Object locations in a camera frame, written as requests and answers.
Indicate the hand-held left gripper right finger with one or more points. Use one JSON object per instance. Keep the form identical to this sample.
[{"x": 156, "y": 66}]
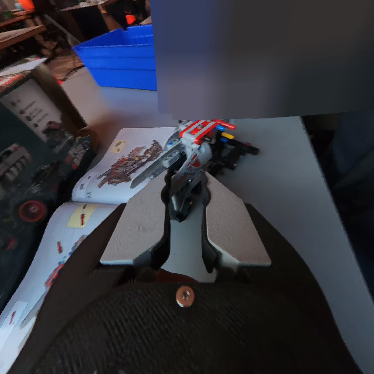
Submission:
[{"x": 233, "y": 228}]

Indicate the wooden desks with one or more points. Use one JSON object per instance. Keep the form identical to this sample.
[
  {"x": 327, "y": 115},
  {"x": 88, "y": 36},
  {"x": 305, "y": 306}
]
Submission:
[{"x": 17, "y": 35}]

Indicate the person's dark navy jacket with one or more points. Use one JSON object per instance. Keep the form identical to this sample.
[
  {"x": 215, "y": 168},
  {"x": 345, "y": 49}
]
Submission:
[{"x": 350, "y": 175}]

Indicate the dark lego set box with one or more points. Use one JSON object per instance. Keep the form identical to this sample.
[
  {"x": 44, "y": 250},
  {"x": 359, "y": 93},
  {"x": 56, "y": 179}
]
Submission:
[{"x": 32, "y": 163}]

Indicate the blue plastic bin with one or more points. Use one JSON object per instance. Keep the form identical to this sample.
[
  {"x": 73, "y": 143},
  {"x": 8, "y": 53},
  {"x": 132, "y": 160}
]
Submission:
[{"x": 122, "y": 58}]

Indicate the open lego instruction booklet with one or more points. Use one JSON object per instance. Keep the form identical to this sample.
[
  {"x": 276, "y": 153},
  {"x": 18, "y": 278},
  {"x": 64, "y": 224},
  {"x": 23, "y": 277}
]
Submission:
[{"x": 96, "y": 192}]

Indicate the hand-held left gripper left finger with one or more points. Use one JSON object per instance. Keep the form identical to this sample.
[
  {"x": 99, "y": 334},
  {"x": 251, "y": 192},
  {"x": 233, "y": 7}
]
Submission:
[{"x": 137, "y": 228}]

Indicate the person's left hand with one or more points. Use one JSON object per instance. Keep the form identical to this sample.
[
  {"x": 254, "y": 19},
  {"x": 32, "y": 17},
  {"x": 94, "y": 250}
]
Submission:
[{"x": 175, "y": 276}]

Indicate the grey and red lego model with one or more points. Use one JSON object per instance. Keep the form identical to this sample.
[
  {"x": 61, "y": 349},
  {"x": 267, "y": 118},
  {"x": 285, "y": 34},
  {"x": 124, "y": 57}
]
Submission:
[{"x": 192, "y": 146}]

